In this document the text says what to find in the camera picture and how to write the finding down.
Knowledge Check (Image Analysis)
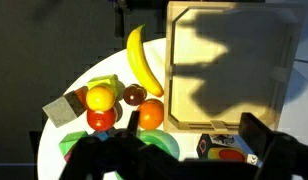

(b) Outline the blue soft cube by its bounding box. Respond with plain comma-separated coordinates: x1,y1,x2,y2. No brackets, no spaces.
234,134,264,168

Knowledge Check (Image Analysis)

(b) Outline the small blue block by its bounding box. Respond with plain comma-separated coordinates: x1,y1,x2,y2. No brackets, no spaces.
93,130,110,142

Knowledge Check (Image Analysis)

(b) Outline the red round fruit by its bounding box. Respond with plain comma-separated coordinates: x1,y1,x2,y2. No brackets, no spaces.
86,107,118,132

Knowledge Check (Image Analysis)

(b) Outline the green wooden block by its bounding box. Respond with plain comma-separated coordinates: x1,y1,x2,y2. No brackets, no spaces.
58,130,89,159

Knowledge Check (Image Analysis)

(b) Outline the green bowl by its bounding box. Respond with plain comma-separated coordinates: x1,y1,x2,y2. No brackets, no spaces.
113,129,181,180

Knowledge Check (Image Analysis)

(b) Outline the yellow banana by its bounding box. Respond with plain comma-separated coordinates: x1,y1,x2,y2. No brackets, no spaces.
126,24,165,98

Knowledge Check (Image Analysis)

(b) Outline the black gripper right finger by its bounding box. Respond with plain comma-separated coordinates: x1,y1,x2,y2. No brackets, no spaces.
238,112,308,180

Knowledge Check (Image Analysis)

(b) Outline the orange yellow soft cube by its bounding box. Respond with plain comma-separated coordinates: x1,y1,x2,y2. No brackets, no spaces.
207,147,260,167

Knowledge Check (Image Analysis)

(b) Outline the round yellow fruit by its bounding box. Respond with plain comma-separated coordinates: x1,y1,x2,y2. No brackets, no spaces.
85,84,116,112

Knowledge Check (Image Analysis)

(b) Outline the light green block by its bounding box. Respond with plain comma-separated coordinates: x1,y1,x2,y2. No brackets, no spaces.
86,73,120,98

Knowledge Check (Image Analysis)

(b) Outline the red-brown block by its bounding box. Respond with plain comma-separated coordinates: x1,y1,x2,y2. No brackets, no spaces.
74,85,90,110

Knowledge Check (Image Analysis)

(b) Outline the gray cube block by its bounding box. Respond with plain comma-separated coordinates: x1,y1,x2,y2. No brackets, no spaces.
42,90,88,129

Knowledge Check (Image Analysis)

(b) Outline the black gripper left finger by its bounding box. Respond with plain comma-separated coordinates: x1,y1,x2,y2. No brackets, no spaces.
59,110,152,180

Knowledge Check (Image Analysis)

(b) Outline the orange fruit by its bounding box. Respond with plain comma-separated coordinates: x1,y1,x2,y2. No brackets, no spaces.
137,98,165,131

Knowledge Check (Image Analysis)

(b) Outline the light wooden tray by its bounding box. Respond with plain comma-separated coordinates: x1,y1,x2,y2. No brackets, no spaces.
163,0,307,135

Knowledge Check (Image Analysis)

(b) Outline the dark purple plum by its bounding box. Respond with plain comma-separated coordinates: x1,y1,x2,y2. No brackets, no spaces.
122,83,148,107

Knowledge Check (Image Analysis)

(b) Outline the black soft letter cube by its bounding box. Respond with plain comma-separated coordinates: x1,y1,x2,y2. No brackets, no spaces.
196,133,243,160

